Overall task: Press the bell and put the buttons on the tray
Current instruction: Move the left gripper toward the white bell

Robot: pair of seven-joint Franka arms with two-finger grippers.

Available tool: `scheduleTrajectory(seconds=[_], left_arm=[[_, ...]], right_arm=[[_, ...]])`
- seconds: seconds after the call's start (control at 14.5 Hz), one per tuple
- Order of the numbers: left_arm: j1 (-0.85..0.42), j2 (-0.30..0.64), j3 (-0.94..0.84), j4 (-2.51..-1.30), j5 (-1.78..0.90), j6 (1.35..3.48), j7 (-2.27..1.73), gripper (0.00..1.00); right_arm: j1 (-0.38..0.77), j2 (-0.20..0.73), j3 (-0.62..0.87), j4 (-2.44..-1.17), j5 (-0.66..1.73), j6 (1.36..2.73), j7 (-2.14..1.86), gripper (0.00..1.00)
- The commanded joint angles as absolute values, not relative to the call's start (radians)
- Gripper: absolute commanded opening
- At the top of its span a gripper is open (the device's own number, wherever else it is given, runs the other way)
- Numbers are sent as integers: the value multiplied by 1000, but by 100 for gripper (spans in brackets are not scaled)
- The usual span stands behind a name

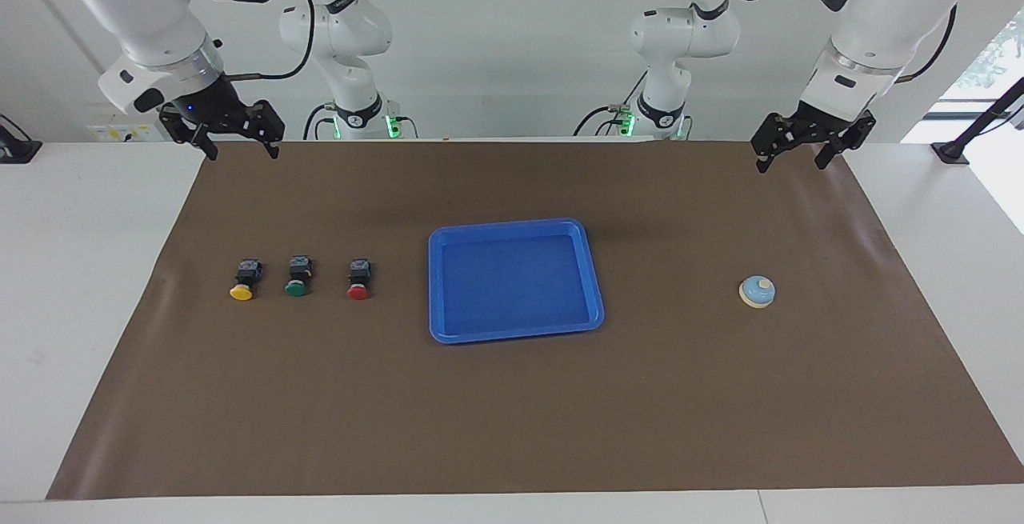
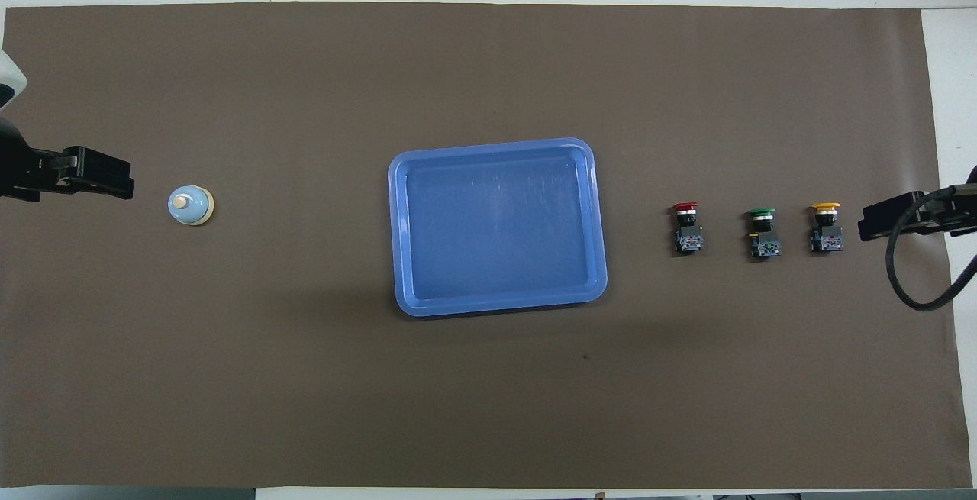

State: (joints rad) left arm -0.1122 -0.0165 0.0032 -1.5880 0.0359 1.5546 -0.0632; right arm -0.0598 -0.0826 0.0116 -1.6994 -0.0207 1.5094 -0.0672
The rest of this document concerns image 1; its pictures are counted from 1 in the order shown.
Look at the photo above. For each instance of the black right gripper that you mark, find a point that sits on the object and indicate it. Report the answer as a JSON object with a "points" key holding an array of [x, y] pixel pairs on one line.
{"points": [[220, 112]]}

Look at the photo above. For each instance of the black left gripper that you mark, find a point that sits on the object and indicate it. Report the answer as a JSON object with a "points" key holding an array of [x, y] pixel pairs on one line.
{"points": [[816, 128]]}

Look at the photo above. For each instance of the light blue call bell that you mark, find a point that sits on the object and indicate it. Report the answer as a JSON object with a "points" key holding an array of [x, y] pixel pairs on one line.
{"points": [[756, 292]]}

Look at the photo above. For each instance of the yellow push button switch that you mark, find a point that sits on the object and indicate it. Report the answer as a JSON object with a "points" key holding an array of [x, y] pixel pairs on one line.
{"points": [[244, 288]]}

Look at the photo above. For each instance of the green push button switch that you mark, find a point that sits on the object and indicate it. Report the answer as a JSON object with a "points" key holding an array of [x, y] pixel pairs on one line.
{"points": [[297, 284]]}

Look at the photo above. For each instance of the red push button switch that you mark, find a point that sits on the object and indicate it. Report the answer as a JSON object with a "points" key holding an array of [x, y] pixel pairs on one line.
{"points": [[359, 288]]}

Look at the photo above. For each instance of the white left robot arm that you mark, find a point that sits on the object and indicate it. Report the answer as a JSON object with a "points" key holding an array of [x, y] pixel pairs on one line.
{"points": [[888, 12]]}

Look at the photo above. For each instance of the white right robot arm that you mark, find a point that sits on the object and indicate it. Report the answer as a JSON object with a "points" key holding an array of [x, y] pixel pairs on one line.
{"points": [[144, 12]]}

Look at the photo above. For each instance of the blue plastic tray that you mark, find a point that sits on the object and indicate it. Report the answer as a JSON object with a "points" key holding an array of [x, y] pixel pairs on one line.
{"points": [[512, 284]]}

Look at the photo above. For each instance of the black slanted stand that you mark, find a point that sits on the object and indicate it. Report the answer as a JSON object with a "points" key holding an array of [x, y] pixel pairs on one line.
{"points": [[952, 152]]}

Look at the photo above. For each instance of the brown table mat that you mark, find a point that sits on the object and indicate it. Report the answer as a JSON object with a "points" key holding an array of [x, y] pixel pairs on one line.
{"points": [[512, 412]]}

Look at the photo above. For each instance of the white wall power strip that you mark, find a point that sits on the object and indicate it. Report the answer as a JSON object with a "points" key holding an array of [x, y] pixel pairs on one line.
{"points": [[112, 134]]}

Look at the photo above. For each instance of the black table clamp mount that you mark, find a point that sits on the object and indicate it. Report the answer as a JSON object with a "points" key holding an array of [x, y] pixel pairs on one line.
{"points": [[16, 150]]}

